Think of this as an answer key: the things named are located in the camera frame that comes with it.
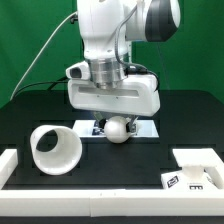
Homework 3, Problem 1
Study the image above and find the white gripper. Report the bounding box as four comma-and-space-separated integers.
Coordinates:
68, 75, 160, 135

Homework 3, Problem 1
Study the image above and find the white lamp bulb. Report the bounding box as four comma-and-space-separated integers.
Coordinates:
104, 116, 130, 143

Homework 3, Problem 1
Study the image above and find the white lamp base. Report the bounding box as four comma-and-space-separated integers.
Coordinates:
161, 148, 224, 191

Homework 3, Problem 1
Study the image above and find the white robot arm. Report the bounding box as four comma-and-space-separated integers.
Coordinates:
66, 0, 180, 133

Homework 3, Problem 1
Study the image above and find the white lamp shade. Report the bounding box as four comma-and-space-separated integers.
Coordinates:
30, 125, 82, 175

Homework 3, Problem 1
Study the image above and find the white marker sheet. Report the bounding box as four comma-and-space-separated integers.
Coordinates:
73, 120, 159, 138

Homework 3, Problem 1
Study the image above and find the black cable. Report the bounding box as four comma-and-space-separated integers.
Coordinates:
13, 75, 69, 98

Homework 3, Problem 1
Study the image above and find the white camera cable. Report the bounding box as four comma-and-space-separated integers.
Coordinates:
10, 11, 79, 101

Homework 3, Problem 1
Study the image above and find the white right fence rail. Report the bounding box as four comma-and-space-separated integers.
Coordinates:
206, 165, 224, 189

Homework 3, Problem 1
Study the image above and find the white fence rail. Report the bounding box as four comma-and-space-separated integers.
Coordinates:
0, 189, 224, 217
206, 165, 224, 189
0, 149, 18, 190

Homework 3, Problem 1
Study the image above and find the white left fence rail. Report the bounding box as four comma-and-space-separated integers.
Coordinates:
0, 149, 18, 190

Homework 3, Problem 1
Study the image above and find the white front fence rail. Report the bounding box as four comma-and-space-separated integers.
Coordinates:
0, 189, 224, 217

